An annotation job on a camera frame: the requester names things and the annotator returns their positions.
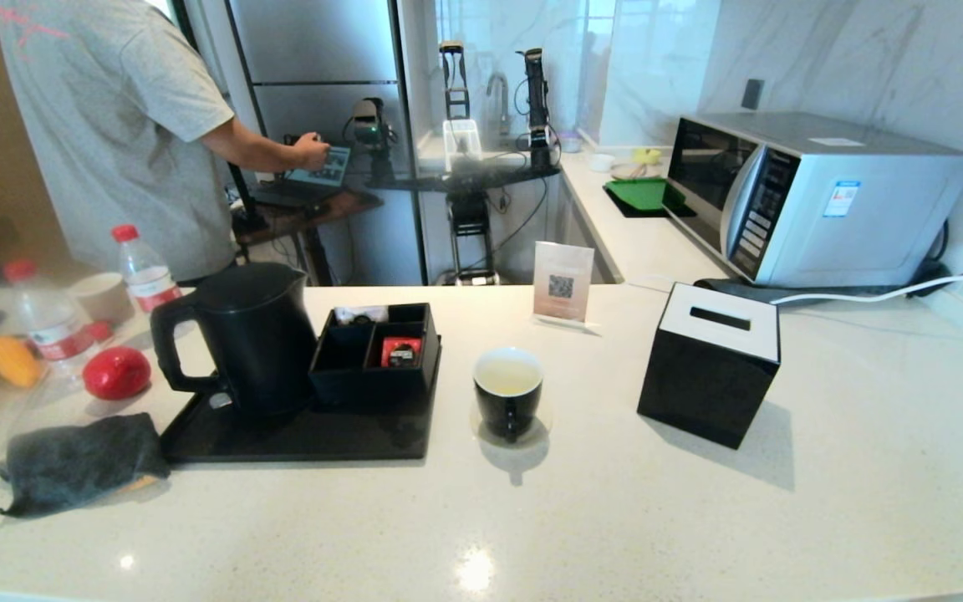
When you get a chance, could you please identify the grey refrigerator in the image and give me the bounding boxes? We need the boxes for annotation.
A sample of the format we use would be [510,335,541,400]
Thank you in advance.
[227,0,425,287]

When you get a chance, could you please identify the black electric kettle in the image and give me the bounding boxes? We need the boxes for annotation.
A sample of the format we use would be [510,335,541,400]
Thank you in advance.
[150,263,319,419]

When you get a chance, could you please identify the red round toy fruit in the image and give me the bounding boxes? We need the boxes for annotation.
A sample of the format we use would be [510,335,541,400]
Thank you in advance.
[82,345,153,400]

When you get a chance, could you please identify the orange fruit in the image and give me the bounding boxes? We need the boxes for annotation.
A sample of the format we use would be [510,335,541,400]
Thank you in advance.
[0,336,41,388]

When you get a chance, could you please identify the black background robot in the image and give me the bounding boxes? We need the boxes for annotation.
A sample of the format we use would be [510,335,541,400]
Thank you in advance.
[344,40,580,287]

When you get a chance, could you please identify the paper cup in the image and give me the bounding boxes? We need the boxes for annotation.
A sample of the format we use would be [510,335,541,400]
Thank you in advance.
[68,272,135,328]

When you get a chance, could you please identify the person in grey shirt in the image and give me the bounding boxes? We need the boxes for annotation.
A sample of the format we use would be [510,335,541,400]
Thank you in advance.
[0,0,332,285]

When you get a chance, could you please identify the black tissue box white top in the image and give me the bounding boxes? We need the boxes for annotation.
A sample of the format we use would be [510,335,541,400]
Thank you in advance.
[637,283,782,451]

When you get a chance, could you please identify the black compartment organizer box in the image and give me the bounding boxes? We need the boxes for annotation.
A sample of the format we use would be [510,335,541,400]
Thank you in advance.
[308,303,441,411]

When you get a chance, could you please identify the black mug white inside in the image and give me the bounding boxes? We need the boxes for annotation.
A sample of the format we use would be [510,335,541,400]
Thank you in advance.
[473,347,545,442]

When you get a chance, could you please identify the open laptop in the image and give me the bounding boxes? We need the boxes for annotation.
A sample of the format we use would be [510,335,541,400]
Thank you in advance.
[254,144,353,208]

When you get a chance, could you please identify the green tray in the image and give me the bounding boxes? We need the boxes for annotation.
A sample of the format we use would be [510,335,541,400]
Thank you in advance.
[604,177,690,218]

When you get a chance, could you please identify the grey orange microfiber cloth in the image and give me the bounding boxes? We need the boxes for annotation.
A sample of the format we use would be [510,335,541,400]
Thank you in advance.
[0,412,171,518]

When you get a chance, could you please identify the dark grey cloth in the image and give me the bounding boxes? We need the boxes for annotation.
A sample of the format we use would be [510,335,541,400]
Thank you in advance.
[693,276,950,305]

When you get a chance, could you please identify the silver microwave oven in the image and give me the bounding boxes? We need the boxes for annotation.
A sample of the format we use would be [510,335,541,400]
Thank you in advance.
[665,111,963,288]

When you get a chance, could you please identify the thick white cable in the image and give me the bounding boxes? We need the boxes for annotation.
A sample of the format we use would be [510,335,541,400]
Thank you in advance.
[770,261,963,306]

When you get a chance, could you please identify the black serving tray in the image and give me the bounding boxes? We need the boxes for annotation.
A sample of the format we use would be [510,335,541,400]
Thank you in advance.
[161,334,441,464]

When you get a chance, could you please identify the black camera rig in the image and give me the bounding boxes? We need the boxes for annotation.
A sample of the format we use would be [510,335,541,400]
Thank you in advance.
[227,163,269,235]

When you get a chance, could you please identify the red sachet packet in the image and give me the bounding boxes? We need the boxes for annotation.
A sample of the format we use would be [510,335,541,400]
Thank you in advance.
[379,336,421,370]

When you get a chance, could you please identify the QR code sign stand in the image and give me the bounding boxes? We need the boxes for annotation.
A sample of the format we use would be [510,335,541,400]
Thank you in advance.
[532,241,602,334]

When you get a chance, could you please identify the red label water bottle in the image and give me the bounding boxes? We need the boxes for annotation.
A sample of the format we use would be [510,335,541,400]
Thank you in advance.
[3,259,112,362]
[111,224,185,313]

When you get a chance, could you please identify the wooden desk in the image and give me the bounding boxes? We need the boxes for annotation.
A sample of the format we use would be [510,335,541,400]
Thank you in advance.
[235,186,384,287]

